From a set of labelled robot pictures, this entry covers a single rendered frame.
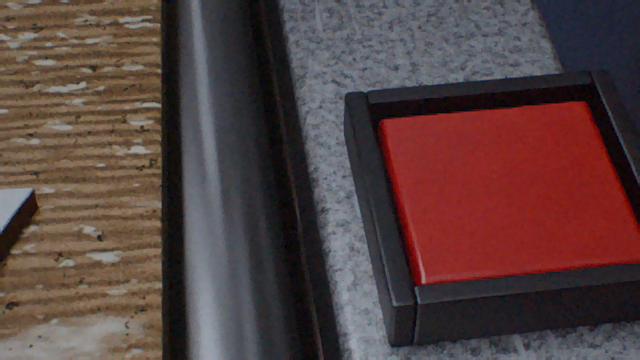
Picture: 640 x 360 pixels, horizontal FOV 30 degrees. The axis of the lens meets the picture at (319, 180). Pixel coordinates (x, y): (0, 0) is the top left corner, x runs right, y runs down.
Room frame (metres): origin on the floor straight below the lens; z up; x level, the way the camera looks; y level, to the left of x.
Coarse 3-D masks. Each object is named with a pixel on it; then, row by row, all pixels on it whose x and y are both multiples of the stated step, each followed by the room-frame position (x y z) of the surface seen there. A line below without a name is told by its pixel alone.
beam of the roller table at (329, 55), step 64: (320, 0) 0.31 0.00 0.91; (384, 0) 0.31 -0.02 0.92; (448, 0) 0.31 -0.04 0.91; (512, 0) 0.31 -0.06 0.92; (320, 64) 0.28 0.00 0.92; (384, 64) 0.28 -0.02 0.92; (448, 64) 0.28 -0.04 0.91; (512, 64) 0.28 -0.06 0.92; (320, 128) 0.25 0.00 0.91; (320, 192) 0.23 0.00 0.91; (320, 256) 0.21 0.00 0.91; (320, 320) 0.21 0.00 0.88
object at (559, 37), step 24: (552, 0) 0.80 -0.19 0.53; (576, 0) 0.79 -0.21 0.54; (600, 0) 0.79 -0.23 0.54; (624, 0) 0.79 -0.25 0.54; (552, 24) 0.80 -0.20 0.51; (576, 24) 0.79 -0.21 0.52; (600, 24) 0.79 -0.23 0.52; (624, 24) 0.79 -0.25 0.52; (576, 48) 0.79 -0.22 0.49; (600, 48) 0.79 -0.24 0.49; (624, 48) 0.79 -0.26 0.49; (624, 72) 0.79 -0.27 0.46; (624, 96) 0.80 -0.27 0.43
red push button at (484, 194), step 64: (384, 128) 0.24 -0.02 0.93; (448, 128) 0.24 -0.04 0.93; (512, 128) 0.24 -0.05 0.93; (576, 128) 0.24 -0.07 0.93; (448, 192) 0.21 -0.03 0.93; (512, 192) 0.21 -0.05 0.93; (576, 192) 0.21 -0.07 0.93; (448, 256) 0.19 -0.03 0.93; (512, 256) 0.19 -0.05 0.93; (576, 256) 0.19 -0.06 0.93
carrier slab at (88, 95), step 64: (0, 0) 0.28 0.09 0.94; (64, 0) 0.28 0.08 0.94; (128, 0) 0.28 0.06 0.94; (0, 64) 0.26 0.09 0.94; (64, 64) 0.26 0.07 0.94; (128, 64) 0.26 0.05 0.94; (0, 128) 0.23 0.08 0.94; (64, 128) 0.23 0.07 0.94; (128, 128) 0.23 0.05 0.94; (64, 192) 0.21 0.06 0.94; (128, 192) 0.21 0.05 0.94; (64, 256) 0.19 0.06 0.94; (128, 256) 0.19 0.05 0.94; (0, 320) 0.17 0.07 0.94; (64, 320) 0.17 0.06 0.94; (128, 320) 0.17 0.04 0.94
